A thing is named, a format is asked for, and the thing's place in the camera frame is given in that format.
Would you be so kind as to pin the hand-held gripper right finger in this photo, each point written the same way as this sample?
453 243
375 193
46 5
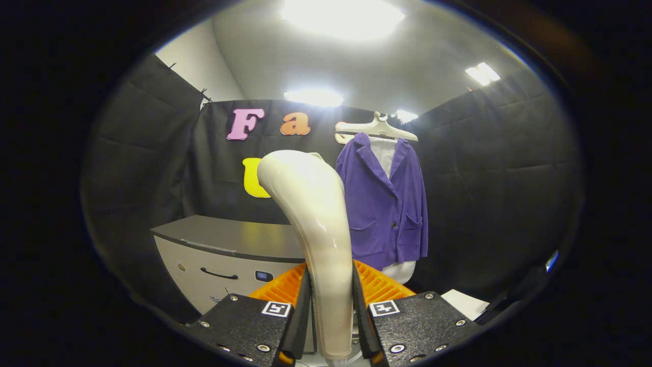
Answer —
360 321

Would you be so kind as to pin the white clothes hanger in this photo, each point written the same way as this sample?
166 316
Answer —
379 128

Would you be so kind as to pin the double panel ceiling light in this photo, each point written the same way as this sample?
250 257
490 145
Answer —
482 73

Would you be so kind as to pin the white hanging board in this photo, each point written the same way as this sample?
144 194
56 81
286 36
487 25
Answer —
384 153

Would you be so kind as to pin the grey cabinet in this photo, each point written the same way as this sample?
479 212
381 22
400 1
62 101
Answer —
229 239

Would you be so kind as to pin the small cabinet display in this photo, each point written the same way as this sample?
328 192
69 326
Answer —
263 276

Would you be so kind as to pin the long ceiling light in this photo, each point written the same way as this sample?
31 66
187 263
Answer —
313 98

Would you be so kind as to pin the large ceiling light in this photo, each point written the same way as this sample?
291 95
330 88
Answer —
344 18

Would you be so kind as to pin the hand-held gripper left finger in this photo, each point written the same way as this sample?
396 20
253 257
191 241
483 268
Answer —
300 321

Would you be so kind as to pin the small ceiling light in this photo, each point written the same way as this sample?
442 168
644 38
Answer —
405 116

